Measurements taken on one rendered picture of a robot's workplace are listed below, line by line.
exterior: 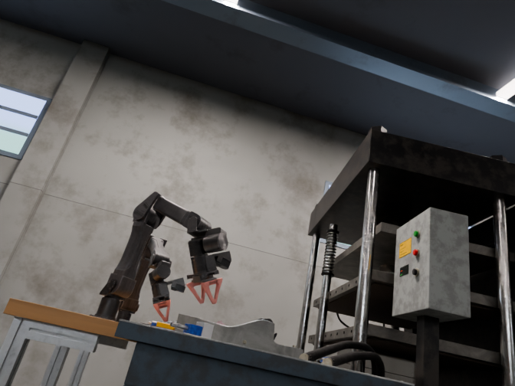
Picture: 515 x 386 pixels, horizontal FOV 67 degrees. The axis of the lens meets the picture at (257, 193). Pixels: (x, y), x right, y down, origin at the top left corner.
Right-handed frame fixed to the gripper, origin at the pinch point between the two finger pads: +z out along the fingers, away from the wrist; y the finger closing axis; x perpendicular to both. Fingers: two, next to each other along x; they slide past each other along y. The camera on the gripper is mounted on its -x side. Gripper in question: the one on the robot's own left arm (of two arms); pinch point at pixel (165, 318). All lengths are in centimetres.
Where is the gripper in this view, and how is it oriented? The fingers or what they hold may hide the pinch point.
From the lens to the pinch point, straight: 167.5
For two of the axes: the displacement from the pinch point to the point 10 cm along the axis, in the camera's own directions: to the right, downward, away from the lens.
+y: -2.1, 3.6, 9.1
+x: -9.3, 2.1, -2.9
